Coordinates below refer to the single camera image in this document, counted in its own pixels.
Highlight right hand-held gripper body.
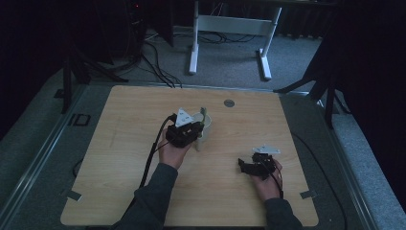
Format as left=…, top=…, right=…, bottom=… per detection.
left=247, top=145, right=282, bottom=180

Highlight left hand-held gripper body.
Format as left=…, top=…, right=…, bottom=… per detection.
left=165, top=107, right=201, bottom=149

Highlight white cup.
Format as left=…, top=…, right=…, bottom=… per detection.
left=191, top=112, right=213, bottom=152

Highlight person's left hand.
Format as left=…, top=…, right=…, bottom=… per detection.
left=157, top=128, right=193, bottom=171

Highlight person's right hand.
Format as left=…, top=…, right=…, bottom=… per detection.
left=250, top=159, right=284, bottom=202

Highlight grey tape piece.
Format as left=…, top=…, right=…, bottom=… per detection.
left=64, top=189, right=83, bottom=202
left=299, top=190, right=319, bottom=200

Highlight black tripod stand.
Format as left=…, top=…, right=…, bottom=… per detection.
left=273, top=34, right=352, bottom=129
left=60, top=44, right=129, bottom=115

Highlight black floor tape marks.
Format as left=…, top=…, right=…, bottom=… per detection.
left=66, top=113, right=92, bottom=127

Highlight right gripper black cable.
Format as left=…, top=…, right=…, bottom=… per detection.
left=260, top=160, right=285, bottom=199

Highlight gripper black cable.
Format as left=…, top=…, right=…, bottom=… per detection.
left=139, top=113, right=177, bottom=190
left=260, top=160, right=285, bottom=199

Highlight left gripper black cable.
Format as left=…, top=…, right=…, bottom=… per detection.
left=139, top=113, right=177, bottom=190

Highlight black floor cables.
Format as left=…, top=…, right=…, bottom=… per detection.
left=140, top=39, right=184, bottom=89

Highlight thin black floor cable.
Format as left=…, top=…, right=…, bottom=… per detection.
left=291, top=132, right=350, bottom=230

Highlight cables under white desk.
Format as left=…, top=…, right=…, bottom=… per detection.
left=195, top=30, right=258, bottom=45

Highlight white desk frame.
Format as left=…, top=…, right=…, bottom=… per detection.
left=188, top=0, right=283, bottom=81

